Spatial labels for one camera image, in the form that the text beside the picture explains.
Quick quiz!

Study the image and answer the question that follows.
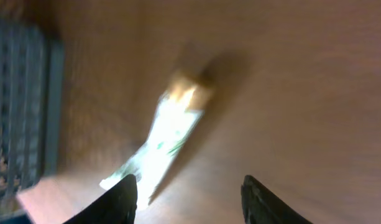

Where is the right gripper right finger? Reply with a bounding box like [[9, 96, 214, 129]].
[[241, 175, 311, 224]]

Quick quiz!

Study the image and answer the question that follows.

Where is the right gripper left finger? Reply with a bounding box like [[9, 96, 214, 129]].
[[64, 174, 137, 224]]

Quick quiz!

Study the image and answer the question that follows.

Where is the white tube with brown cap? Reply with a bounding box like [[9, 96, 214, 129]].
[[99, 70, 214, 209]]

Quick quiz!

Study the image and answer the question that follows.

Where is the grey plastic mesh basket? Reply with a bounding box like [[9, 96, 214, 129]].
[[0, 16, 65, 220]]

